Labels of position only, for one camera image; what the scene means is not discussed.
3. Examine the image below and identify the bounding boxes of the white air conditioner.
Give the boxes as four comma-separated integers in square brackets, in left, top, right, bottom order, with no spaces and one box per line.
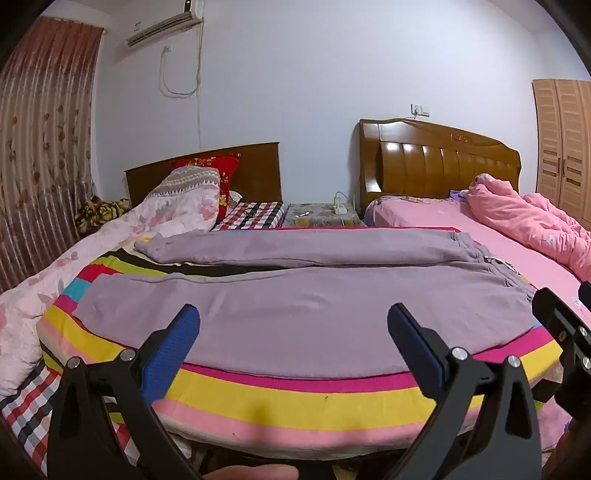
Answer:
[122,0,205,48]

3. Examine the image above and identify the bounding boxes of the pink pillow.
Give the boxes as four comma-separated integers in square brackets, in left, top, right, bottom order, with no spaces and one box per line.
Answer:
[365,196,462,228]

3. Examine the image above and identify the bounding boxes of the dark wooden headboard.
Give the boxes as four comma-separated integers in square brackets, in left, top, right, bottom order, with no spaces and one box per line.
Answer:
[124,142,282,208]

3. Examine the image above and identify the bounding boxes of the white air conditioner cable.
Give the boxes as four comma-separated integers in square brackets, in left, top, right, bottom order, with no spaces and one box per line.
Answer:
[159,21,204,100]

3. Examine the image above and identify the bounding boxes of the nightstand with floral cover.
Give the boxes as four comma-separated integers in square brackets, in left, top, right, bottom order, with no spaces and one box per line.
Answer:
[281,202,368,229]

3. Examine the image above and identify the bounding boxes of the purple pants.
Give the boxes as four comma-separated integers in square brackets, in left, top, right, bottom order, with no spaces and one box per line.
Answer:
[73,229,541,377]

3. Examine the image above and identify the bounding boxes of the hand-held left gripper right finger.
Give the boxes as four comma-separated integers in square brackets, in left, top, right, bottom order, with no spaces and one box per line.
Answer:
[387,302,542,480]

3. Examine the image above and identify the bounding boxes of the red checked bed sheet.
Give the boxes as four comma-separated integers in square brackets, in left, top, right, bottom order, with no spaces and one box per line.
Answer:
[0,200,284,478]

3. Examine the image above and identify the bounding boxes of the person's left hand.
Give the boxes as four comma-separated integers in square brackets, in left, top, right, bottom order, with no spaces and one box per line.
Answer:
[203,464,299,480]

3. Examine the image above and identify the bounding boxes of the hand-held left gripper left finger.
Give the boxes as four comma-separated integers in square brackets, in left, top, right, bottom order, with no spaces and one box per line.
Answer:
[46,304,204,480]

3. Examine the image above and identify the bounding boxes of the pink duvet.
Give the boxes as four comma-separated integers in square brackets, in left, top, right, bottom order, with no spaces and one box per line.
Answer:
[464,174,591,283]

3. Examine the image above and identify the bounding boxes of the light brown carved headboard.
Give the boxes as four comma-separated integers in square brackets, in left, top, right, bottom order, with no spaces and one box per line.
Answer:
[359,117,522,215]

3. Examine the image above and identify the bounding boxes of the light wooden wardrobe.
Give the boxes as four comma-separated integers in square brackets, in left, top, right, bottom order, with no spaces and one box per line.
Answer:
[532,78,591,227]

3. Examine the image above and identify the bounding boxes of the pink bed sheet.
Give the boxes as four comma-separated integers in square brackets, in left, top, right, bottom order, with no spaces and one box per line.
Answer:
[455,205,591,455]

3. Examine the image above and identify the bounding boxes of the pink floral curtain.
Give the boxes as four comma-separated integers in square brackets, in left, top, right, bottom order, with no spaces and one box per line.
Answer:
[0,17,105,294]

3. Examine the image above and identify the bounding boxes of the tiger print blanket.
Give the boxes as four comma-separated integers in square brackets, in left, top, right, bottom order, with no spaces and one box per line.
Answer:
[75,196,131,234]

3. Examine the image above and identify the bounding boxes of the pink floral quilt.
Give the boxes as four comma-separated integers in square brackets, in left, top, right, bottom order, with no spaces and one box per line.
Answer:
[0,167,222,400]

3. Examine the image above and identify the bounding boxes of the colourful striped blanket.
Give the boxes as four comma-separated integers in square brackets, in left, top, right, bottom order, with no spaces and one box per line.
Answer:
[37,225,573,460]

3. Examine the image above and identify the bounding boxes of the red patterned pillow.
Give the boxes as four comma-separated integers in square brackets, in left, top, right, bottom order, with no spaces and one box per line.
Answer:
[168,154,241,222]

